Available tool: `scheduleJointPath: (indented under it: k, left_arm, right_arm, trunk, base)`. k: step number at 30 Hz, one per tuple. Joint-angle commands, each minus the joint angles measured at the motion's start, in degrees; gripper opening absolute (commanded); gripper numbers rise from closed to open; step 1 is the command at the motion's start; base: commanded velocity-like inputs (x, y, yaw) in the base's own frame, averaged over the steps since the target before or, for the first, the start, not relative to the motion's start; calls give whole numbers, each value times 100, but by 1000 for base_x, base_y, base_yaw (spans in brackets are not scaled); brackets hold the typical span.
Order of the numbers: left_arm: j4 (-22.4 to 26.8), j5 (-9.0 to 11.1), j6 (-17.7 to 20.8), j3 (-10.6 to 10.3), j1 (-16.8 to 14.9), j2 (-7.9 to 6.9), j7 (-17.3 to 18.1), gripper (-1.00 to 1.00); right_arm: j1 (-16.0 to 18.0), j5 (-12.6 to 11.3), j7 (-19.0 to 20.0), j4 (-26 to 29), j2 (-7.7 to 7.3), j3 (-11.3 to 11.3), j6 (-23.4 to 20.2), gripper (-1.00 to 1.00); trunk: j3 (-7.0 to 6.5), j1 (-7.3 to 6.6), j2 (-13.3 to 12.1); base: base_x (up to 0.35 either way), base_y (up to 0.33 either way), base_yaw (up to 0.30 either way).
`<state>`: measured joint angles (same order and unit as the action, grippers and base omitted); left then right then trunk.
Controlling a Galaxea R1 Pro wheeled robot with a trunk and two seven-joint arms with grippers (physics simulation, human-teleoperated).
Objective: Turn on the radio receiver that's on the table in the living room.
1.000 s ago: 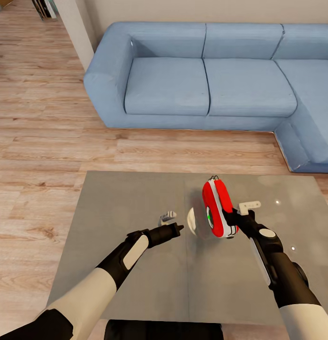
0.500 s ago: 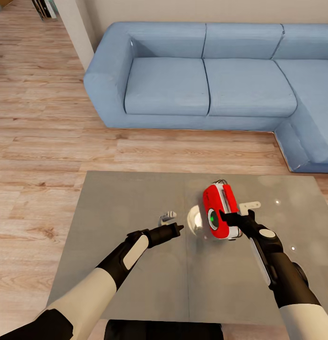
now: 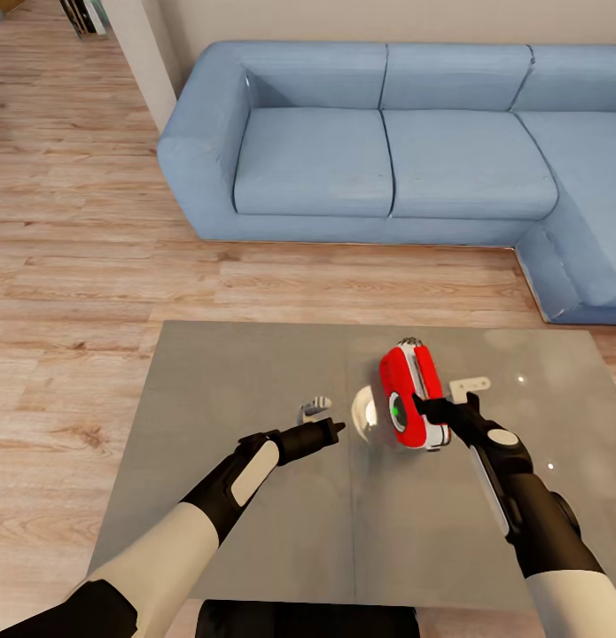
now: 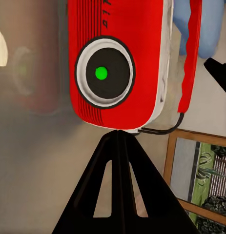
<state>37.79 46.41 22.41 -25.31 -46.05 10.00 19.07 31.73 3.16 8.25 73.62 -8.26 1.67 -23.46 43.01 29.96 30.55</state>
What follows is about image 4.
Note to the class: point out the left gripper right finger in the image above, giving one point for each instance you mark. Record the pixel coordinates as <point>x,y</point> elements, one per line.
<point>165,213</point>

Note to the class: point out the door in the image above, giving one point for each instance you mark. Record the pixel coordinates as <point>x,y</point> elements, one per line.
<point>195,171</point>

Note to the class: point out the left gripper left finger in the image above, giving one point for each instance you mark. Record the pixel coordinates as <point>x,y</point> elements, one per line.
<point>77,217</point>

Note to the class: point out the coffee table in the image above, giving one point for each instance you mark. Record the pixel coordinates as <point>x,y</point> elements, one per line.
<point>44,146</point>

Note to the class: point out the sofa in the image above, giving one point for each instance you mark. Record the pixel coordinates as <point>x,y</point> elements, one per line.
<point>211,23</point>

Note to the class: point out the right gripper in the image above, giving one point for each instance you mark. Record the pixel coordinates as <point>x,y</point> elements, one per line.
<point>217,71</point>

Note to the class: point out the radio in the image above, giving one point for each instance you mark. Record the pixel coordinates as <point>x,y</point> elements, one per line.
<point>119,58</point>

